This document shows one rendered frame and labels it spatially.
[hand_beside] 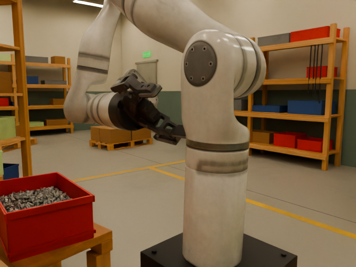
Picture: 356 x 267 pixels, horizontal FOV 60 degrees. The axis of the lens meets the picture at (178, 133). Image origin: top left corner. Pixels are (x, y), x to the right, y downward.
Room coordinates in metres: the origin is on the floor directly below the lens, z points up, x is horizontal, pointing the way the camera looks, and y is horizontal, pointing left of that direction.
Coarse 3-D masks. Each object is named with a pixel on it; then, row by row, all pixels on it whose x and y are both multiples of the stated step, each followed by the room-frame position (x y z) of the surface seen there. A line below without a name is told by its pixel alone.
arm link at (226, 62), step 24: (192, 48) 0.42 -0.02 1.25; (216, 48) 0.39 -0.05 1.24; (240, 48) 0.40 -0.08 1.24; (192, 72) 0.42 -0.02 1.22; (216, 72) 0.39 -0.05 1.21; (240, 72) 0.40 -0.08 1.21; (192, 96) 0.42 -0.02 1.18; (216, 96) 0.40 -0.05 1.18; (192, 120) 0.42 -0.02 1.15; (216, 120) 0.40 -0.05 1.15; (192, 144) 0.42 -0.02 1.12; (216, 144) 0.40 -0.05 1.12; (240, 144) 0.41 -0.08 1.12
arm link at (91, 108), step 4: (96, 96) 0.63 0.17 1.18; (100, 96) 0.62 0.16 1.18; (92, 100) 0.63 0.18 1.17; (96, 100) 0.62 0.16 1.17; (88, 104) 0.64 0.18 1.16; (92, 104) 0.63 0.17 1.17; (96, 104) 0.61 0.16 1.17; (88, 108) 0.64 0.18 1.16; (92, 108) 0.62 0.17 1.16; (96, 108) 0.61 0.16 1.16; (88, 112) 0.64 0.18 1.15; (92, 112) 0.62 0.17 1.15; (96, 112) 0.61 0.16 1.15; (88, 116) 0.65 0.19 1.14; (92, 116) 0.63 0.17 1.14; (96, 116) 0.61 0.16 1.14; (92, 120) 0.64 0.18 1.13; (96, 120) 0.63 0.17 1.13; (100, 120) 0.61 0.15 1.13; (100, 124) 0.64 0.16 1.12; (104, 124) 0.62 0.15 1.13
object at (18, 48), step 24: (0, 0) 3.14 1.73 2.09; (0, 48) 3.10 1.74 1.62; (24, 48) 3.29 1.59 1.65; (0, 72) 3.09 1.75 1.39; (24, 72) 3.26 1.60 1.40; (24, 96) 3.24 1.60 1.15; (0, 120) 3.04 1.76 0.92; (24, 120) 3.22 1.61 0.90; (0, 144) 2.86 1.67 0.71; (24, 144) 3.23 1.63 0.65; (24, 168) 3.23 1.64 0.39
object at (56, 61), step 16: (32, 64) 8.47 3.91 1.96; (48, 64) 8.73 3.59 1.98; (64, 64) 9.05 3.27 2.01; (32, 80) 8.55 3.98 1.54; (64, 80) 9.46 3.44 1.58; (16, 96) 8.23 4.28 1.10; (64, 96) 9.46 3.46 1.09; (16, 112) 8.22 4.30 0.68; (32, 128) 8.41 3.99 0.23; (48, 128) 8.67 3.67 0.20
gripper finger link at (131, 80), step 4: (132, 76) 0.49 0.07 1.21; (128, 80) 0.48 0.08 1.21; (132, 80) 0.48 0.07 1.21; (136, 80) 0.49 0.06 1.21; (132, 84) 0.48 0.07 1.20; (136, 84) 0.48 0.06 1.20; (140, 84) 0.48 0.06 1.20; (144, 84) 0.48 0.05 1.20; (148, 84) 0.47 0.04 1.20; (152, 84) 0.46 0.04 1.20; (132, 88) 0.49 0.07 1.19; (136, 88) 0.48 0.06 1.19; (140, 88) 0.47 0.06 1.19; (144, 88) 0.47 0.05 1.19; (148, 88) 0.46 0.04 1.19; (152, 88) 0.46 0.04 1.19; (140, 92) 0.48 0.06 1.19; (144, 92) 0.47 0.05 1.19; (148, 92) 0.46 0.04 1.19
